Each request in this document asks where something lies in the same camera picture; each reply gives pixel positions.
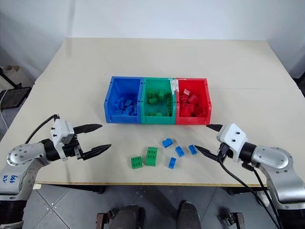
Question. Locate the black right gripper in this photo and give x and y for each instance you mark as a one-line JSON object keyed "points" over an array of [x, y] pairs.
{"points": [[225, 151]]}

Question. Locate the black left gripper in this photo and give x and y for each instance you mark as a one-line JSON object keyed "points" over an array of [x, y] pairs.
{"points": [[71, 150]]}

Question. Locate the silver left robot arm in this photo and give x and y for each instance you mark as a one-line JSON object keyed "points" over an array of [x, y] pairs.
{"points": [[22, 155]]}

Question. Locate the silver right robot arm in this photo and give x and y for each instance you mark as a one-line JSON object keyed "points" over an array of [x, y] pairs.
{"points": [[276, 164]]}

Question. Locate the small blue toy brick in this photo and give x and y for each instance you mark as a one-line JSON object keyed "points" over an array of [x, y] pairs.
{"points": [[180, 151], [192, 149], [172, 163]]}

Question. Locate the red toy brick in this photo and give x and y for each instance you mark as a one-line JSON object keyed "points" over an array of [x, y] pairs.
{"points": [[187, 91], [187, 109], [183, 98], [200, 111], [193, 98]]}

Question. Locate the red plastic storage bin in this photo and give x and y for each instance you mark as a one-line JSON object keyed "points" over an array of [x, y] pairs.
{"points": [[193, 105]]}

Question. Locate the blue sloped toy brick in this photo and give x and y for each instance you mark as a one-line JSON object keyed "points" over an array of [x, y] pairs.
{"points": [[167, 143]]}

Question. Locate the flat green toy brick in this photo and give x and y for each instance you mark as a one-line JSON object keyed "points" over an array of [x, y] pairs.
{"points": [[136, 162]]}

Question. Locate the blue plastic storage bin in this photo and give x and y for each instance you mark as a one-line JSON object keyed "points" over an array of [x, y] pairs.
{"points": [[124, 100]]}

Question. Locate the tall green toy brick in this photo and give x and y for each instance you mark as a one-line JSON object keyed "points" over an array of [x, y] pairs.
{"points": [[151, 157]]}

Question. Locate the green plastic storage bin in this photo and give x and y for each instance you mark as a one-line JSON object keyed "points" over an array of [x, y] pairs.
{"points": [[157, 107]]}

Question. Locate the white torn tape label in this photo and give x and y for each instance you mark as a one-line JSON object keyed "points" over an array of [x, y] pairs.
{"points": [[174, 85]]}

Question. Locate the dark rounded shape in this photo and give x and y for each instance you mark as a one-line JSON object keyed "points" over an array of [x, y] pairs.
{"points": [[129, 217], [188, 214]]}

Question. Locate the black metal floor stand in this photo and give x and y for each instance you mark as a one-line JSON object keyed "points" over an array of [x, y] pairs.
{"points": [[15, 96]]}

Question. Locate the dark equipment case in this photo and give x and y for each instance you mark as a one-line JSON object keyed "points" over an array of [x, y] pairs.
{"points": [[299, 83]]}

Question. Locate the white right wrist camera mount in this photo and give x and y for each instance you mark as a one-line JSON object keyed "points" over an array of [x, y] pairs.
{"points": [[232, 137]]}

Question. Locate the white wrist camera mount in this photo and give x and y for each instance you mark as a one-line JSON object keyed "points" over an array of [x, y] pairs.
{"points": [[232, 137], [61, 130]]}

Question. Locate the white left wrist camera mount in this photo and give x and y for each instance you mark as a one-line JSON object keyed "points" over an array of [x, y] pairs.
{"points": [[61, 130]]}

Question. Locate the black table frame bar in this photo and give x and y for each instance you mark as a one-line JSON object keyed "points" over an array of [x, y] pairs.
{"points": [[247, 190]]}

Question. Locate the brown metal bracket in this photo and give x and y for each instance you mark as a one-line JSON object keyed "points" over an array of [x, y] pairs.
{"points": [[239, 220], [100, 220]]}

